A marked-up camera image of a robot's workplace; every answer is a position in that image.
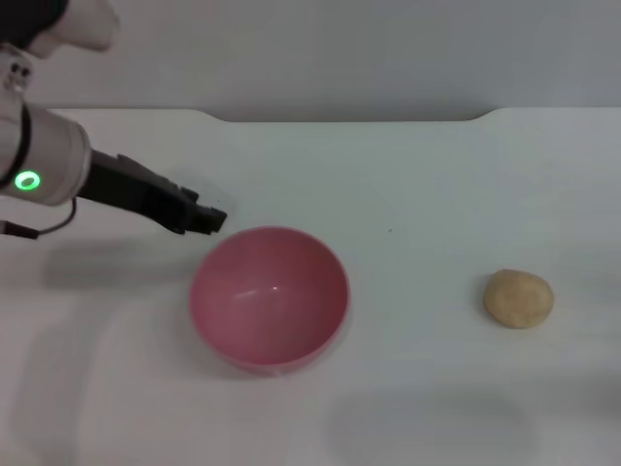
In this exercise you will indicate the round tan egg yolk pastry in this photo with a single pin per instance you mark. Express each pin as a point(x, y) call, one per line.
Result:
point(518, 299)

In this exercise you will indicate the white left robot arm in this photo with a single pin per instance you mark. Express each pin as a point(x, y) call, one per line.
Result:
point(43, 155)

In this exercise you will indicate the pink plastic bowl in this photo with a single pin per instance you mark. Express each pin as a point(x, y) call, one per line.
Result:
point(269, 301)

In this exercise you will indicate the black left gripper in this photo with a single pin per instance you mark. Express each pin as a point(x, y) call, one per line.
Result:
point(136, 189)

